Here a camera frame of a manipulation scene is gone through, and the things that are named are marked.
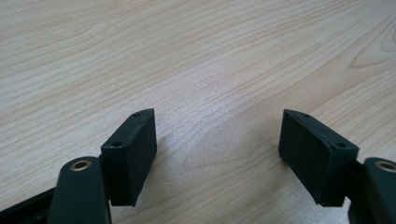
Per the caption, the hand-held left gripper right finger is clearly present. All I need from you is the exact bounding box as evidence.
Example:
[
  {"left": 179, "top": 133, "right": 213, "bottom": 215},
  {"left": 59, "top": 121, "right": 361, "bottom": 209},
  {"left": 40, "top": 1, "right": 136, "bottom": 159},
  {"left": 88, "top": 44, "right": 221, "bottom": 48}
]
[{"left": 277, "top": 108, "right": 361, "bottom": 208}]

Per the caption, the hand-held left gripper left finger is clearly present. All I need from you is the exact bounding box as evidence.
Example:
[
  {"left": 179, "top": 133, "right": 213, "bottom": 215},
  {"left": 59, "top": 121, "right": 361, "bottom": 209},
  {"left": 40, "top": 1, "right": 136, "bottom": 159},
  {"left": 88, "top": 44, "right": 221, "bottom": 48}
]
[{"left": 100, "top": 107, "right": 158, "bottom": 207}]

